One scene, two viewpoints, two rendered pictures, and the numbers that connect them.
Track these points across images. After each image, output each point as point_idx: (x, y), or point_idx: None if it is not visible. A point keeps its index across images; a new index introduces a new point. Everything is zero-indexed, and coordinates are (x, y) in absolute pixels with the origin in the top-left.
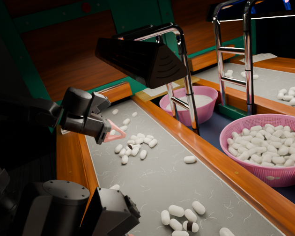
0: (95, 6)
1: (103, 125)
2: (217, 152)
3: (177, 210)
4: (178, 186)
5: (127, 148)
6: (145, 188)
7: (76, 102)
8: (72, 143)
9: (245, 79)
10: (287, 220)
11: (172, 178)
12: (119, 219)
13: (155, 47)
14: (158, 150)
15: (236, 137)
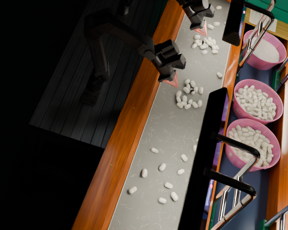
0: None
1: (200, 24)
2: (232, 83)
3: (193, 83)
4: (203, 78)
5: (200, 41)
6: (190, 66)
7: (199, 5)
8: (177, 8)
9: None
10: None
11: (204, 74)
12: (180, 64)
13: (234, 30)
14: (212, 57)
15: (250, 88)
